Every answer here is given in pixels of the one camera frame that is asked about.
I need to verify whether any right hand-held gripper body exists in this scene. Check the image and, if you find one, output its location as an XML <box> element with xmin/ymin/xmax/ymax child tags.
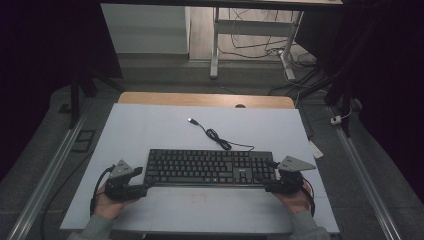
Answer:
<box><xmin>276</xmin><ymin>155</ymin><xmax>317</xmax><ymax>195</ymax></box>

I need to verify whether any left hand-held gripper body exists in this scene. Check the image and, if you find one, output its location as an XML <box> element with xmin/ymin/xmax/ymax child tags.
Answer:
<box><xmin>104</xmin><ymin>159</ymin><xmax>149</xmax><ymax>202</ymax></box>

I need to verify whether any black computer keyboard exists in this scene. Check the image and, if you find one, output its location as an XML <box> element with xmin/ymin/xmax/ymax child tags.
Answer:
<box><xmin>143</xmin><ymin>148</ymin><xmax>278</xmax><ymax>188</ymax></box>

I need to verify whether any person's right hand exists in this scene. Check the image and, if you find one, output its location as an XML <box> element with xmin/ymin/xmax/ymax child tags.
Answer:
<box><xmin>273</xmin><ymin>179</ymin><xmax>313</xmax><ymax>215</ymax></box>

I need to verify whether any person's left hand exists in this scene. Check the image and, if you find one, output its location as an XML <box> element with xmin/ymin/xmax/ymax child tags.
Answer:
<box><xmin>94</xmin><ymin>191</ymin><xmax>138</xmax><ymax>220</ymax></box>

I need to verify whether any white paper tag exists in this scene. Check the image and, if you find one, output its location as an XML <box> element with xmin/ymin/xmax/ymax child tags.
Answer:
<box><xmin>308</xmin><ymin>139</ymin><xmax>325</xmax><ymax>160</ymax></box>

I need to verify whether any black metal stand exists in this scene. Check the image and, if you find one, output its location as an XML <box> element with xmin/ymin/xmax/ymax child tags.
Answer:
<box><xmin>59</xmin><ymin>59</ymin><xmax>125</xmax><ymax>130</ymax></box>
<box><xmin>293</xmin><ymin>66</ymin><xmax>355</xmax><ymax>138</ymax></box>

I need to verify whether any white cabinet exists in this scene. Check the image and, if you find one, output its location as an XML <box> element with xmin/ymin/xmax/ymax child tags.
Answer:
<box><xmin>100</xmin><ymin>3</ymin><xmax>191</xmax><ymax>55</ymax></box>

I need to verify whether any dark curtain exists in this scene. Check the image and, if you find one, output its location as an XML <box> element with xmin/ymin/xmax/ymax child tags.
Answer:
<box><xmin>0</xmin><ymin>0</ymin><xmax>122</xmax><ymax>183</ymax></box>
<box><xmin>296</xmin><ymin>0</ymin><xmax>424</xmax><ymax>195</ymax></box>

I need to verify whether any left hand-held gripper black cable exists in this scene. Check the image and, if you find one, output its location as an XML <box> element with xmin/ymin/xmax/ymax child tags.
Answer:
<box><xmin>89</xmin><ymin>165</ymin><xmax>114</xmax><ymax>217</ymax></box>

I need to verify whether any hand-held gripper black cable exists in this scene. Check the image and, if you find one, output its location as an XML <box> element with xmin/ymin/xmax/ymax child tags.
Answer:
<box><xmin>301</xmin><ymin>177</ymin><xmax>316</xmax><ymax>218</ymax></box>
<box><xmin>89</xmin><ymin>165</ymin><xmax>114</xmax><ymax>217</ymax></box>

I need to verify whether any right hand-held gripper black cable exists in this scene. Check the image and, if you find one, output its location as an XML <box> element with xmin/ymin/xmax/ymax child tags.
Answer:
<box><xmin>301</xmin><ymin>177</ymin><xmax>316</xmax><ymax>218</ymax></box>

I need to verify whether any black keyboard usb cable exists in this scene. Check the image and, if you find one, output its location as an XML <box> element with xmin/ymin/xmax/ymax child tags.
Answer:
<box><xmin>187</xmin><ymin>117</ymin><xmax>255</xmax><ymax>152</ymax></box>

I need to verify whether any long black floor cable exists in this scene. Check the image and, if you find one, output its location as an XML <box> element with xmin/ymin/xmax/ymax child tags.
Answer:
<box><xmin>40</xmin><ymin>151</ymin><xmax>96</xmax><ymax>240</ymax></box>

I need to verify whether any aluminium floor rail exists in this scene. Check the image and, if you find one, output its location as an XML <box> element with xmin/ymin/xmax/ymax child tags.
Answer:
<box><xmin>328</xmin><ymin>106</ymin><xmax>403</xmax><ymax>240</ymax></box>
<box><xmin>6</xmin><ymin>99</ymin><xmax>93</xmax><ymax>240</ymax></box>

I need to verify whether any tangle of floor cables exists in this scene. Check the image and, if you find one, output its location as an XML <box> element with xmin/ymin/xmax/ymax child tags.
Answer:
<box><xmin>218</xmin><ymin>8</ymin><xmax>318</xmax><ymax>98</ymax></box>

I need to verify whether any white metal desk frame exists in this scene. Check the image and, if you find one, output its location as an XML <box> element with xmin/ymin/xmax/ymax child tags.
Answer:
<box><xmin>209</xmin><ymin>7</ymin><xmax>304</xmax><ymax>81</ymax></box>

